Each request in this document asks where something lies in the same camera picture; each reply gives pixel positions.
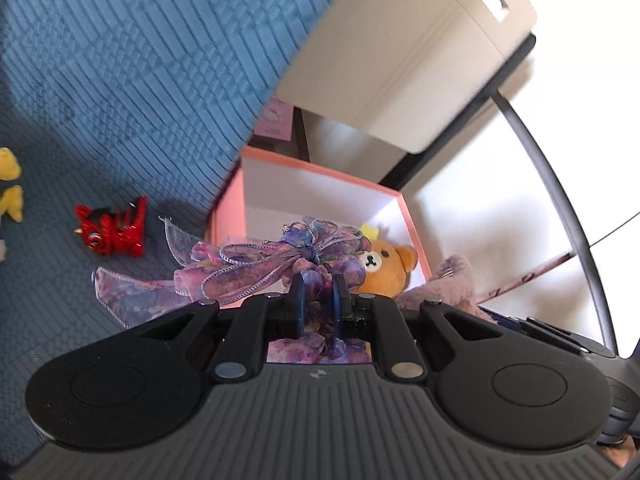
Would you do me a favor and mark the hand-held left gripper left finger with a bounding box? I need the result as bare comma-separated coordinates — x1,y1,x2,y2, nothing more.
120,272,307,382

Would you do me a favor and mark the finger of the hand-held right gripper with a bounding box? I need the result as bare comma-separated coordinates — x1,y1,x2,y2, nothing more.
492,314,590,357

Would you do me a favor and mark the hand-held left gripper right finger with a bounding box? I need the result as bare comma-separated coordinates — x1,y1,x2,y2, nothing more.
332,272,502,382

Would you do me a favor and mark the brown bear plush toy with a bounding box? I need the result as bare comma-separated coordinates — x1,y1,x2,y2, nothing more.
350,224,419,297

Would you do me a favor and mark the purple ribbon bow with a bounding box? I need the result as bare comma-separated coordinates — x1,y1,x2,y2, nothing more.
92,216,373,365

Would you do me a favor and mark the pink cardboard box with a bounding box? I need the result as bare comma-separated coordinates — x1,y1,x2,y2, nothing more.
205,146,433,311

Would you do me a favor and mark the pink fuzzy plush toy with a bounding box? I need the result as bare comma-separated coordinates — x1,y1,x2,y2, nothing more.
397,254,493,318

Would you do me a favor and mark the red toy figure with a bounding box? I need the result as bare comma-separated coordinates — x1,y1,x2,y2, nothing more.
74,196,149,259

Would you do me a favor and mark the pink wooden strip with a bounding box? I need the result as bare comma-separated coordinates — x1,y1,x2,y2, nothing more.
477,251,573,306

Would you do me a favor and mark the black curved metal tube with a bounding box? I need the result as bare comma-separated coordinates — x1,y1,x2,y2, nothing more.
490,91,619,356

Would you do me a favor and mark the pink carton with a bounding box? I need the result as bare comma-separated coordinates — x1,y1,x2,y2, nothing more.
254,96,295,142

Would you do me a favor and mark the beige folding chair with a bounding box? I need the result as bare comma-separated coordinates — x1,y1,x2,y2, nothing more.
275,0,538,196

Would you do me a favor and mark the blue textured sofa cover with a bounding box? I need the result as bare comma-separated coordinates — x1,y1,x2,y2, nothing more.
0,0,371,461

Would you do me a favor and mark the yellow plush toy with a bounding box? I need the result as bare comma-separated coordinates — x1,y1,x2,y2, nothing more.
0,147,24,223

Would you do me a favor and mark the thin black cable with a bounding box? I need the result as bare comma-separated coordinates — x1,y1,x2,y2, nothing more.
589,210,640,248

